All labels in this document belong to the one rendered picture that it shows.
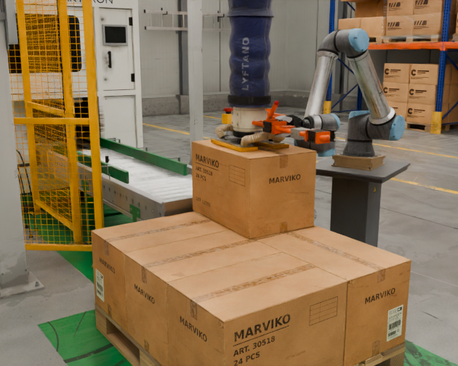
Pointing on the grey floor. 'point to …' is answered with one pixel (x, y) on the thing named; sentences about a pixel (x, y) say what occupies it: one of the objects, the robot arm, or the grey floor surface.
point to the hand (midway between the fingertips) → (277, 126)
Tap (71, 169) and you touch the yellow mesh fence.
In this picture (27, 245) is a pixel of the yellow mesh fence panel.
